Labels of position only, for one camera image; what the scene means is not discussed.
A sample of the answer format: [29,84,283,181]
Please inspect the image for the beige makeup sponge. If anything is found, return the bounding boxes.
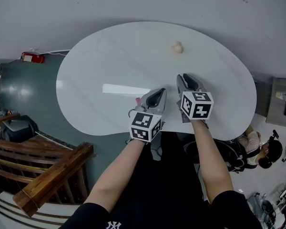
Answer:
[170,41,184,55]

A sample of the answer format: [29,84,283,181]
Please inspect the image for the brown wooden stair railing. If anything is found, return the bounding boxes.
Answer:
[0,113,94,218]

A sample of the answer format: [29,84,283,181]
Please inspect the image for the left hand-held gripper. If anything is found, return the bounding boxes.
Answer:
[128,87,168,144]

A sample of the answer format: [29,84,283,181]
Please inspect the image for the black round stool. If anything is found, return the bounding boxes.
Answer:
[183,140,202,162]

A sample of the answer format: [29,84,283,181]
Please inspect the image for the white floor cable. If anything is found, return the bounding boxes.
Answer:
[29,47,71,56]

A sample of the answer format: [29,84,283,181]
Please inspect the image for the grey wooden shelf unit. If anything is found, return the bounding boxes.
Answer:
[253,76,286,129]

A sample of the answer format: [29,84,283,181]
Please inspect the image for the black wheeled bin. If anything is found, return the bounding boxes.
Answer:
[0,114,39,144]

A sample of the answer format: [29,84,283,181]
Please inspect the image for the person's black t-shirt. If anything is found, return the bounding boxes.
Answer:
[59,177,263,229]

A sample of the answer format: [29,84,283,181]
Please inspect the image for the person's black trousers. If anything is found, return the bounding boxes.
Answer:
[145,131,203,181]

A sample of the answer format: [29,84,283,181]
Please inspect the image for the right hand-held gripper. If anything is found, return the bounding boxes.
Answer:
[176,73,215,124]

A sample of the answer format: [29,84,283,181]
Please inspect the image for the red fire extinguisher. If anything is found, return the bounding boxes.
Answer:
[20,52,46,64]

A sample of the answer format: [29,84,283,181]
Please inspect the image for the person's right forearm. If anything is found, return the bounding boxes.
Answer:
[191,119,235,205]

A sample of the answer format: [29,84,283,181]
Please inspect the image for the white kidney-shaped table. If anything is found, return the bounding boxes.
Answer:
[56,21,257,142]

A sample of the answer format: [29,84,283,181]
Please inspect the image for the black backpack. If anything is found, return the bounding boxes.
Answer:
[219,138,250,174]

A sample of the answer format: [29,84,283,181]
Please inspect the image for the person's left forearm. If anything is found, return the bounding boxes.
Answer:
[84,139,146,213]

